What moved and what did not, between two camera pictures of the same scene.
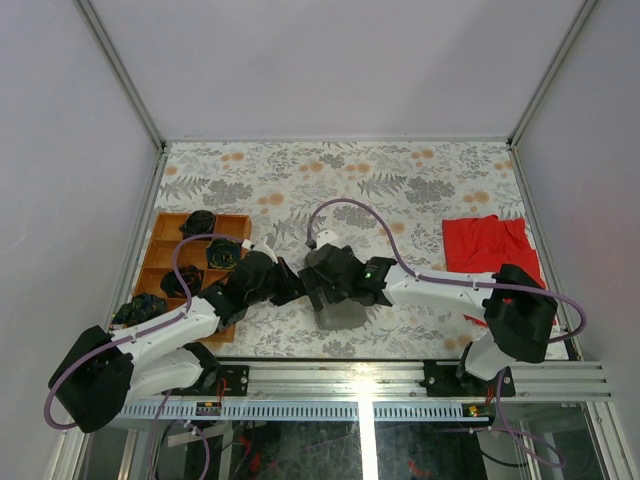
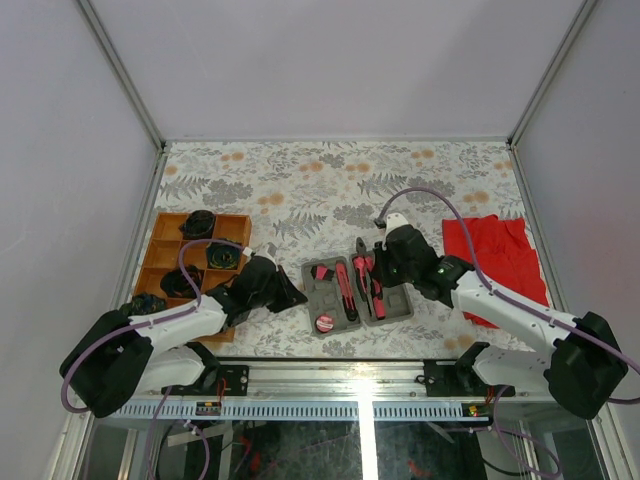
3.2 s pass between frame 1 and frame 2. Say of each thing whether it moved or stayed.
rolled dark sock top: stayed
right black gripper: moved
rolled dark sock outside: stayed
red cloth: stayed
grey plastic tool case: moved
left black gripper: stayed
